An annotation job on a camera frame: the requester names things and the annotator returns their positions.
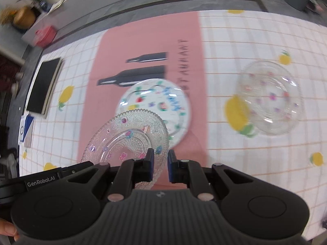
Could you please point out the clear glass plate beaded rim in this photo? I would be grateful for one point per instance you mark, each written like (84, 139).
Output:
(122, 137)

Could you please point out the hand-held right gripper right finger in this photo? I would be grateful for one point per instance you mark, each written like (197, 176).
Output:
(170, 169)

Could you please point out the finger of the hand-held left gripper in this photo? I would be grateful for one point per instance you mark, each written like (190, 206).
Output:
(76, 168)

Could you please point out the person's left hand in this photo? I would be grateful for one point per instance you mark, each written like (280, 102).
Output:
(7, 228)

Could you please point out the white and blue box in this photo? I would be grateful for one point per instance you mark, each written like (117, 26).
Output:
(25, 130)

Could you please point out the black book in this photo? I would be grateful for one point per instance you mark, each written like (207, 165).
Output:
(42, 84)

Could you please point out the pink placemat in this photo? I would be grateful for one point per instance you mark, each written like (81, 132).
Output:
(148, 43)

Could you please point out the white fruit-print plate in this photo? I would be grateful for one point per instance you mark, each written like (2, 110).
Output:
(155, 102)

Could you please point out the pink storage box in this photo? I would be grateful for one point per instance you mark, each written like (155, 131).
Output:
(45, 36)

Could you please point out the gold vase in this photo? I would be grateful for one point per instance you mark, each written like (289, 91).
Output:
(24, 17)

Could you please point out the clear glass plate smooth rim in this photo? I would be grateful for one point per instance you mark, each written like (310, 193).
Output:
(270, 99)

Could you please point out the dried yellow flowers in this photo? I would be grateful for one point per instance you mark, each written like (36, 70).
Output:
(7, 15)

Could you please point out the lemon-print checked tablecloth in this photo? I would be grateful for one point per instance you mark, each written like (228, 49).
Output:
(255, 30)

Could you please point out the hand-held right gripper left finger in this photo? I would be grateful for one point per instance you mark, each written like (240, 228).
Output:
(151, 163)

